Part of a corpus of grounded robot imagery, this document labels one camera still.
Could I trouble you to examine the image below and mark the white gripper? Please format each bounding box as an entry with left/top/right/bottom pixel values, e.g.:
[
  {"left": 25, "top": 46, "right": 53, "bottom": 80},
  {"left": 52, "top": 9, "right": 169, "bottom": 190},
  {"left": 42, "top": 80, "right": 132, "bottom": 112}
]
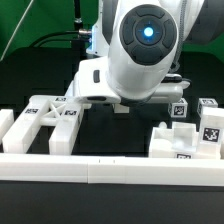
[{"left": 73, "top": 55, "right": 191, "bottom": 105}]

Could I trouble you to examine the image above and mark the white chair seat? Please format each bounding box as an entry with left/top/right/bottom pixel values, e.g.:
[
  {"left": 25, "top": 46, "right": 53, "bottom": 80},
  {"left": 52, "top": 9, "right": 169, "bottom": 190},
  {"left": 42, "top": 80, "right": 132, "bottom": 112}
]
[{"left": 148, "top": 121, "right": 223, "bottom": 160}]

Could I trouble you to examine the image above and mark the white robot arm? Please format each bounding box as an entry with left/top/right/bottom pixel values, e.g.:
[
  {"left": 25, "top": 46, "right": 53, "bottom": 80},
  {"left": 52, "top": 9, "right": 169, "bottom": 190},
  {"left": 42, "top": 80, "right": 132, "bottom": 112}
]
[{"left": 74, "top": 0, "right": 224, "bottom": 106}]

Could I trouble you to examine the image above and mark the white tagged cube left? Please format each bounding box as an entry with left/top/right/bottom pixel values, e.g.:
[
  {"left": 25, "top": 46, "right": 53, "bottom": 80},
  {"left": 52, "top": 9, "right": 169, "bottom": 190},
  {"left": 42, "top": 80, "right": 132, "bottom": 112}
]
[{"left": 168, "top": 98, "right": 188, "bottom": 118}]

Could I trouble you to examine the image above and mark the white tagged cube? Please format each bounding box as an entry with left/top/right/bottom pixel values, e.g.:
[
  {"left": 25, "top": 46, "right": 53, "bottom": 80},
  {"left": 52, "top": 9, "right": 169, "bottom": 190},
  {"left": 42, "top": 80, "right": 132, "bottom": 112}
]
[
  {"left": 197, "top": 98, "right": 218, "bottom": 116},
  {"left": 168, "top": 98, "right": 188, "bottom": 118}
]

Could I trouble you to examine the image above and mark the grey diagonal rod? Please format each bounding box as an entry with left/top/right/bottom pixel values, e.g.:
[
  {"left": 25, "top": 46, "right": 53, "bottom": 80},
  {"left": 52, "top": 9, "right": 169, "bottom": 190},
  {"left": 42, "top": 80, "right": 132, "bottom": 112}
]
[{"left": 0, "top": 0, "right": 35, "bottom": 62}]

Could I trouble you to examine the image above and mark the white U-shaped fence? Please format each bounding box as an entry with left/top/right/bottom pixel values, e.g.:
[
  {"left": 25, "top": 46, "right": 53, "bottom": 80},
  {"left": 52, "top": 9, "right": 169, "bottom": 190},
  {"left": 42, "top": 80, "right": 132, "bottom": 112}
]
[{"left": 0, "top": 109, "right": 224, "bottom": 186}]

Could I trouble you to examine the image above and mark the white tagged cube right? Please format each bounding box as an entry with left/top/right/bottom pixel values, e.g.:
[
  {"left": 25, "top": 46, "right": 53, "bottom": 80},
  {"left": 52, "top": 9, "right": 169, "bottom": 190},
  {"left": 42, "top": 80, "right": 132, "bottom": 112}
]
[{"left": 197, "top": 98, "right": 218, "bottom": 116}]

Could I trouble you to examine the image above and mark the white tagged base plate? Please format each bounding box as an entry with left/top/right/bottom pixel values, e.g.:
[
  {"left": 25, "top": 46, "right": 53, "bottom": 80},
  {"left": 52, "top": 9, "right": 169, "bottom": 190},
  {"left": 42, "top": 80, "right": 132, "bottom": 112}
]
[{"left": 65, "top": 82, "right": 76, "bottom": 98}]

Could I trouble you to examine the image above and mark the white chair back frame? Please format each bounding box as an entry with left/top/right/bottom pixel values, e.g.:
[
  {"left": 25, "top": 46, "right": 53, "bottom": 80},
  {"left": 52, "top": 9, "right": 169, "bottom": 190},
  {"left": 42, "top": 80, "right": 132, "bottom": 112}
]
[{"left": 3, "top": 95, "right": 91, "bottom": 155}]

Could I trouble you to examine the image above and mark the black cable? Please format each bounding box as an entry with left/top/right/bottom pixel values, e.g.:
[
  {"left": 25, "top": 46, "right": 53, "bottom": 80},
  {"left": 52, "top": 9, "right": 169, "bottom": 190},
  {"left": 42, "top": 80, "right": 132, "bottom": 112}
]
[{"left": 29, "top": 29, "right": 94, "bottom": 48}]

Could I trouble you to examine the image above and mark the black vertical post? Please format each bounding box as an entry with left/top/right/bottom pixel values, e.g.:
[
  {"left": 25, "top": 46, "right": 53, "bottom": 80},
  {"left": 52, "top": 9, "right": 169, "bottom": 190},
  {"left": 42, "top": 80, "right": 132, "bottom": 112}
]
[{"left": 73, "top": 0, "right": 83, "bottom": 49}]

